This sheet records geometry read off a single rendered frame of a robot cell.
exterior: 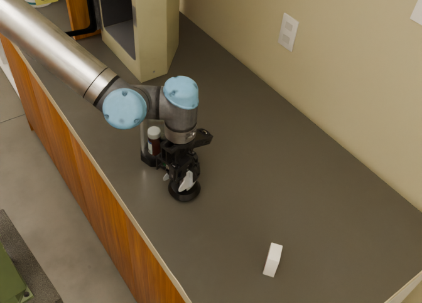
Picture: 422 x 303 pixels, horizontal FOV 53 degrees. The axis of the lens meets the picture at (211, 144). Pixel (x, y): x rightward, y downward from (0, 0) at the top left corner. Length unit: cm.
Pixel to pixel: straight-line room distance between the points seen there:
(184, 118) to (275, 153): 49
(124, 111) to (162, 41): 77
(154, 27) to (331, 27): 57
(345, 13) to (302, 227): 62
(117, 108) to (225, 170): 58
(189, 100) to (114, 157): 48
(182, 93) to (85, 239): 149
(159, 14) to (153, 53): 14
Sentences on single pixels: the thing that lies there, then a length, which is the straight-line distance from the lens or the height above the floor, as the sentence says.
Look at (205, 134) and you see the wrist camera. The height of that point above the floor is 113.
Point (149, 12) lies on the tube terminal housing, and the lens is 145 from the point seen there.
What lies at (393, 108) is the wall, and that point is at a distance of 132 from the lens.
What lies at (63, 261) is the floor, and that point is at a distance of 225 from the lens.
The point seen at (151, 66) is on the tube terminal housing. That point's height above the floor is 100.
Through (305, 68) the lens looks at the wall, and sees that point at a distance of 149.
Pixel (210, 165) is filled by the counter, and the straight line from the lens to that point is 130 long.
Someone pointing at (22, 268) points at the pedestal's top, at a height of 94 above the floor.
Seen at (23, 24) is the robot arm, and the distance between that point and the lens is 85.
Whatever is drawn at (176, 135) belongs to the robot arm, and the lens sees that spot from 98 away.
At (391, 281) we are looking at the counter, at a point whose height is 94.
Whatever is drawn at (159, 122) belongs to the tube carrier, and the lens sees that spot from 116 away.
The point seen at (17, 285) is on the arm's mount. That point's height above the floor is 102.
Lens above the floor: 192
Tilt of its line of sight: 46 degrees down
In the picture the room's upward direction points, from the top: 6 degrees clockwise
